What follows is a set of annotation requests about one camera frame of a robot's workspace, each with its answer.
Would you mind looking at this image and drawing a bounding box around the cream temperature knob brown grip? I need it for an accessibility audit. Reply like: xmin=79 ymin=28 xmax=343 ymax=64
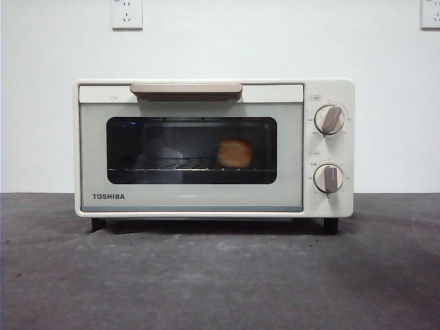
xmin=314 ymin=104 xmax=347 ymax=135

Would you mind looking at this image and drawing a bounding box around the oven door with brown handle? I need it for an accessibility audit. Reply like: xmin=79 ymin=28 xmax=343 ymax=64
xmin=78 ymin=82 xmax=305 ymax=213

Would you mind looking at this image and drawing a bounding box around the metal wire oven rack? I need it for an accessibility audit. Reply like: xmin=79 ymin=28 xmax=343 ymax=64
xmin=107 ymin=157 xmax=276 ymax=173

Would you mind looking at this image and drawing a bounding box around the golden bread loaf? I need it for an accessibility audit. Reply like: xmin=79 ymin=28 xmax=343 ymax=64
xmin=215 ymin=137 xmax=254 ymax=169

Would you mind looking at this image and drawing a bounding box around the cream toaster oven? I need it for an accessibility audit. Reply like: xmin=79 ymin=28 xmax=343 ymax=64
xmin=72 ymin=78 xmax=355 ymax=236

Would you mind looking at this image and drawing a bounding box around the cream timer knob brown grip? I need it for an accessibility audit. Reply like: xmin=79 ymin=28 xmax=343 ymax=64
xmin=313 ymin=163 xmax=344 ymax=197

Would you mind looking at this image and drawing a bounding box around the white wall socket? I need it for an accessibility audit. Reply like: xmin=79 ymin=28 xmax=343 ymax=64
xmin=419 ymin=0 xmax=440 ymax=30
xmin=110 ymin=0 xmax=144 ymax=30

